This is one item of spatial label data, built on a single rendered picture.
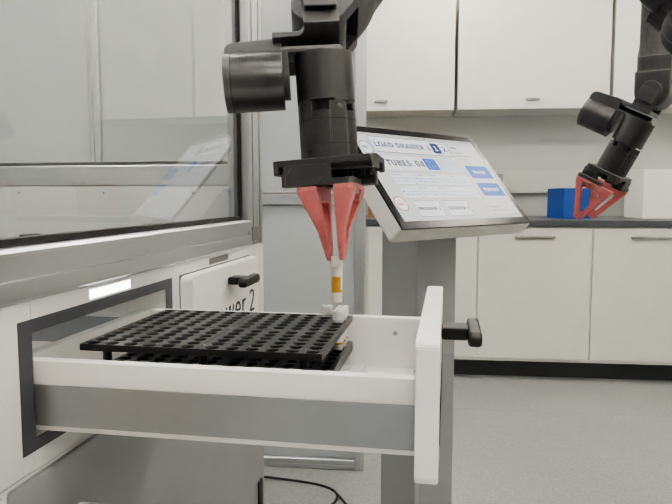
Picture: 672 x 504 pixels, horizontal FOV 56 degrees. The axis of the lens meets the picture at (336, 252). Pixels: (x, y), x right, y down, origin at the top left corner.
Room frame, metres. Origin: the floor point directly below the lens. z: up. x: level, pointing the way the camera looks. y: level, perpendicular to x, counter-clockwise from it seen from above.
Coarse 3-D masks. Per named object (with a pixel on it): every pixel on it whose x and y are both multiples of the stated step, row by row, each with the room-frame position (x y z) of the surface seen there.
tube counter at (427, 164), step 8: (416, 160) 1.57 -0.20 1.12; (424, 160) 1.59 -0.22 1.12; (432, 160) 1.62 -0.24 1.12; (440, 160) 1.64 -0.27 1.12; (448, 160) 1.66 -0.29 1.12; (456, 160) 1.69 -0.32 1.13; (424, 168) 1.56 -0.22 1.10; (432, 168) 1.59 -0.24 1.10; (440, 168) 1.61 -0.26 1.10; (448, 168) 1.63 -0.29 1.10; (456, 168) 1.66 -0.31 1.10
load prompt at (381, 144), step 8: (368, 136) 1.52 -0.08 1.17; (376, 136) 1.54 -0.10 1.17; (376, 144) 1.51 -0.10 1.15; (384, 144) 1.54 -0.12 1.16; (392, 144) 1.56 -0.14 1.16; (400, 144) 1.58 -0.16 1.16; (408, 144) 1.60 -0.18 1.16; (416, 144) 1.63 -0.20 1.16; (424, 144) 1.65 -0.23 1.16; (432, 144) 1.67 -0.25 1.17; (440, 144) 1.70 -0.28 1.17; (392, 152) 1.53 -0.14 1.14; (400, 152) 1.55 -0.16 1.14; (408, 152) 1.57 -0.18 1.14; (416, 152) 1.60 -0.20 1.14; (424, 152) 1.62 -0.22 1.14; (432, 152) 1.64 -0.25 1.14; (440, 152) 1.67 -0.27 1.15; (448, 152) 1.69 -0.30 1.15
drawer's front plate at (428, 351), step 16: (432, 288) 0.71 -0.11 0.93; (432, 304) 0.60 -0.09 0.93; (432, 320) 0.52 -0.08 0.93; (432, 336) 0.46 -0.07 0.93; (416, 352) 0.45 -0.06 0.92; (432, 352) 0.45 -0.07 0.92; (416, 368) 0.45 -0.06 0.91; (432, 368) 0.45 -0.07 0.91; (416, 384) 0.45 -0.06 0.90; (432, 384) 0.45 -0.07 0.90; (416, 400) 0.45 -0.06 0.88; (432, 400) 0.45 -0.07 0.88; (416, 416) 0.45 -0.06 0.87; (432, 416) 0.45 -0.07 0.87; (416, 432) 0.45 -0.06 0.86; (432, 432) 0.45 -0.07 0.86; (416, 448) 0.45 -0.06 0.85; (432, 448) 0.45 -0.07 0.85; (416, 464) 0.45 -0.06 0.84; (432, 464) 0.45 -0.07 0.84; (416, 480) 0.45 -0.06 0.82; (432, 480) 0.45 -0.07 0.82
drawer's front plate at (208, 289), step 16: (256, 256) 1.09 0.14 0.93; (208, 272) 0.87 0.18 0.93; (224, 272) 0.93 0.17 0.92; (240, 272) 1.00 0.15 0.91; (256, 272) 1.09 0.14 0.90; (192, 288) 0.81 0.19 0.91; (208, 288) 0.87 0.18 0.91; (224, 288) 0.93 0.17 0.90; (240, 288) 1.00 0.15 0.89; (256, 288) 1.09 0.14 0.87; (192, 304) 0.81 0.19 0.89; (208, 304) 0.87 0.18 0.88; (224, 304) 0.93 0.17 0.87; (256, 304) 1.09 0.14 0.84
